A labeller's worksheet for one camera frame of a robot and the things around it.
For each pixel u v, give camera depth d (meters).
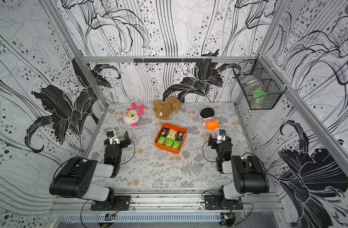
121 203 0.73
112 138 0.74
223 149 0.69
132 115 1.03
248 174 0.45
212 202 0.72
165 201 0.74
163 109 1.04
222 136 0.76
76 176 0.47
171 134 0.98
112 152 0.68
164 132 0.98
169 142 0.93
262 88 0.80
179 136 0.96
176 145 0.92
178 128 1.00
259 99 0.76
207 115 1.05
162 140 0.94
